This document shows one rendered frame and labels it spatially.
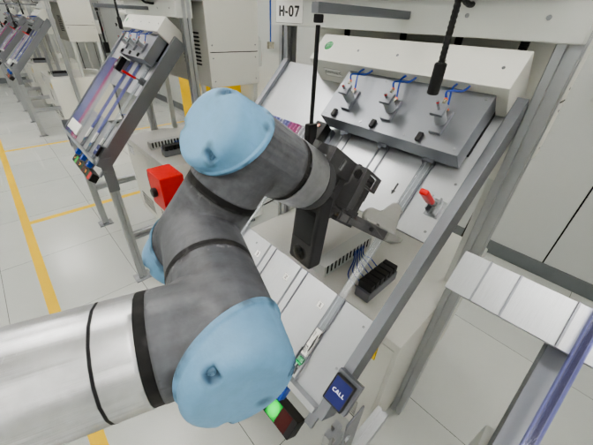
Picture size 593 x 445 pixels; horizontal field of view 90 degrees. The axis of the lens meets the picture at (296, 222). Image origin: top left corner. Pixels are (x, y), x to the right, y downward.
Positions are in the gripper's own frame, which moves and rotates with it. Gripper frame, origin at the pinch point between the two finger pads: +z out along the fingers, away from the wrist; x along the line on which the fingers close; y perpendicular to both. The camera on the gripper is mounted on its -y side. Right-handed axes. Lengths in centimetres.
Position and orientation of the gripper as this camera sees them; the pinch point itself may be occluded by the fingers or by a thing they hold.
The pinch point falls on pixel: (362, 224)
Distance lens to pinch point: 54.2
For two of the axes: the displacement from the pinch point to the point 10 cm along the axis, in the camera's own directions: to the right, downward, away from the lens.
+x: -6.8, -4.3, 5.9
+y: 4.6, -8.8, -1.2
